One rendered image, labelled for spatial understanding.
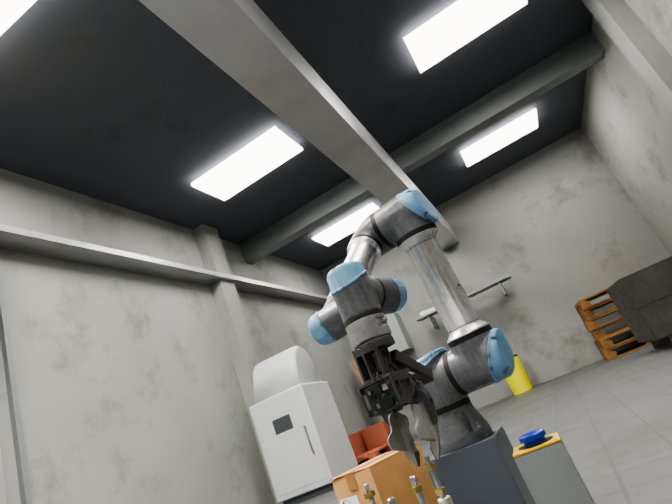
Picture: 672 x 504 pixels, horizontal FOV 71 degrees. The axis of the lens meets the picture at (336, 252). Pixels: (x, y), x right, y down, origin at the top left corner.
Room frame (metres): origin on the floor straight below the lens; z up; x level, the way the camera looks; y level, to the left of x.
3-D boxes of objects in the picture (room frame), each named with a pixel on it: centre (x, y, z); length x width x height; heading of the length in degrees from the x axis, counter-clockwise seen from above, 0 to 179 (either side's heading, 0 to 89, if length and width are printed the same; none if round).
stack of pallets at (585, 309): (7.32, -3.62, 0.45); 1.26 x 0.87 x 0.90; 72
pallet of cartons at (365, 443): (6.89, 0.65, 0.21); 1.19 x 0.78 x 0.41; 162
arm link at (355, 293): (0.86, 0.00, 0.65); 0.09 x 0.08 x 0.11; 149
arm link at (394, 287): (0.95, -0.04, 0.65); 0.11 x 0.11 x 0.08; 59
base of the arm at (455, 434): (1.30, -0.11, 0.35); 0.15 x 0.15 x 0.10
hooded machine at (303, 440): (5.56, 1.12, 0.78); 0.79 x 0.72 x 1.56; 162
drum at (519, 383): (8.16, -1.90, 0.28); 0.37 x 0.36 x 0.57; 72
